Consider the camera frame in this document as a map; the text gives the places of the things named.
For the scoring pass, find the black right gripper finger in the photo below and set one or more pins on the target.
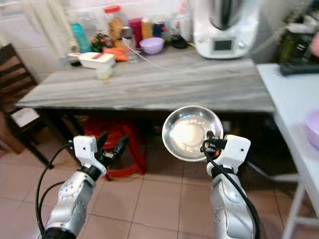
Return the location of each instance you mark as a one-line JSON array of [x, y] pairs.
[[209, 140]]

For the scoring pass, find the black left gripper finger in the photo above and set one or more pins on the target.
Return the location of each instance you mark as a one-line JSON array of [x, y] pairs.
[[120, 146], [102, 140]]

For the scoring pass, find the round steel plate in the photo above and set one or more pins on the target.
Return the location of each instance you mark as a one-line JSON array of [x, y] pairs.
[[187, 133]]

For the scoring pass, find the red plastic stool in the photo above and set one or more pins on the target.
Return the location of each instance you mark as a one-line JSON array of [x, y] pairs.
[[132, 149]]

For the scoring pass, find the small pale green cup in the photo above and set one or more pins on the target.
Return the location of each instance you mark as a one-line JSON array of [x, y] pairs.
[[104, 73]]

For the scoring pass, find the grey top dark leg table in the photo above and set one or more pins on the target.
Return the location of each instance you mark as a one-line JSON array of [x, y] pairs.
[[154, 84]]

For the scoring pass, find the white plastic slicer box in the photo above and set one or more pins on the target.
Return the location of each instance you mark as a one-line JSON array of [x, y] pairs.
[[97, 60]]

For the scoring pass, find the white table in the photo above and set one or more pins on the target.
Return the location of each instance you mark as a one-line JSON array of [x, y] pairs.
[[289, 99]]

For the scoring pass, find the orange carrot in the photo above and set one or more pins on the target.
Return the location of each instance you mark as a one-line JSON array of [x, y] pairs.
[[115, 54]]

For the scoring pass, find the large purple bowl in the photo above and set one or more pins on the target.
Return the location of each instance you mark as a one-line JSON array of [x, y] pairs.
[[313, 129]]

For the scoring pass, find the teal plastic bottle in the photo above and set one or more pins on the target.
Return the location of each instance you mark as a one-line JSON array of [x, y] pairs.
[[80, 39]]

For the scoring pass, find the small purple bowl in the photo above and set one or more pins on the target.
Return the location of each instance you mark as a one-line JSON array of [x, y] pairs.
[[152, 46]]

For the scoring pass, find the white kitchen mixer appliance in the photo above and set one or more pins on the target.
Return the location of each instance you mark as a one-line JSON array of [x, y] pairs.
[[225, 35]]

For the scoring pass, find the dark wooden chair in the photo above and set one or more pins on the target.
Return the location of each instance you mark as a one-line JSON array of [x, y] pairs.
[[12, 74]]

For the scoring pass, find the black remote control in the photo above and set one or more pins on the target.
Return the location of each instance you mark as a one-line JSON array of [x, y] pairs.
[[299, 68]]

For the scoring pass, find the red lid clear jar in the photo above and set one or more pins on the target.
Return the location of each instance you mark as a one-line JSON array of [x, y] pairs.
[[115, 27]]

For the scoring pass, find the magenta plastic cup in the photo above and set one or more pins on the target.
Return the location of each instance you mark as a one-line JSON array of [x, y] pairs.
[[135, 31]]

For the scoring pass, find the orange spice jar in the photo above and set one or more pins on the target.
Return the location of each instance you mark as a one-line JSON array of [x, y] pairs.
[[146, 30]]

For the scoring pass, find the blue small container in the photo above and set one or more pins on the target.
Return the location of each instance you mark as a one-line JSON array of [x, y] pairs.
[[158, 30]]

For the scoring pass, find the dark green bottles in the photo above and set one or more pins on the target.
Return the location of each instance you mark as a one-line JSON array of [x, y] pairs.
[[294, 45]]

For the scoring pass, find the white curtain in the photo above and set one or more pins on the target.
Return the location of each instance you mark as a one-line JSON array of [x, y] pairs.
[[42, 25]]

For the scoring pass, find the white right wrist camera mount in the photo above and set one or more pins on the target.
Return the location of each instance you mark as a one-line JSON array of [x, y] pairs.
[[235, 151]]

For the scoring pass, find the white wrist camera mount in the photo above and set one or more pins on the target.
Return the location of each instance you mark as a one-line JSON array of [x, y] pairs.
[[235, 151], [85, 152]]

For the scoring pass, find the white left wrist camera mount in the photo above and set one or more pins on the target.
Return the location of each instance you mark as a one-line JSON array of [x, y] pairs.
[[85, 152]]

